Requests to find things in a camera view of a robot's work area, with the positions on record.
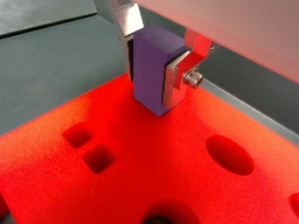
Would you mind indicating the red foam shape board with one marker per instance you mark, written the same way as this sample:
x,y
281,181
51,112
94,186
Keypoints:
x,y
102,162

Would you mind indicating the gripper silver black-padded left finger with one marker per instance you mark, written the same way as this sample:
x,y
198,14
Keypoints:
x,y
128,21

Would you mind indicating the purple rectangular block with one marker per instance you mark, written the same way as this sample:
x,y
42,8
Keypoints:
x,y
156,48

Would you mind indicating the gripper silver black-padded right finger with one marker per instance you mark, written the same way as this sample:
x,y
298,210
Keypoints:
x,y
180,71

